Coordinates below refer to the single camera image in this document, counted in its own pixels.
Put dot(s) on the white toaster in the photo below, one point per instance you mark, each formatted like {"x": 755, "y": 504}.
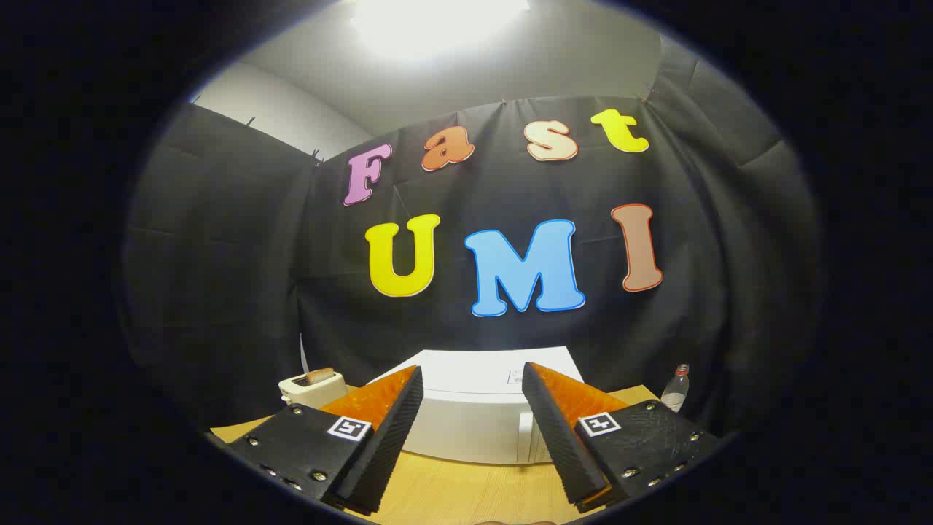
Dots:
{"x": 313, "y": 394}

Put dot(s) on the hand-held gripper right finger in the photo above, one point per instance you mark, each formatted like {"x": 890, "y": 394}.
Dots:
{"x": 557, "y": 445}

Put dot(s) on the toast slice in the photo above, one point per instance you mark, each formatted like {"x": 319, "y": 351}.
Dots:
{"x": 319, "y": 376}

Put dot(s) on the white microwave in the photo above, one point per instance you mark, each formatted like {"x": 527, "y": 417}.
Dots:
{"x": 474, "y": 415}

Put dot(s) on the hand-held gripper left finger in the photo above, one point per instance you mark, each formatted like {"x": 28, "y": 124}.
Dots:
{"x": 386, "y": 445}

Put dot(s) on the clear plastic water bottle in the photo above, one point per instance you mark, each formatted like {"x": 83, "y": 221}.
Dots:
{"x": 675, "y": 397}

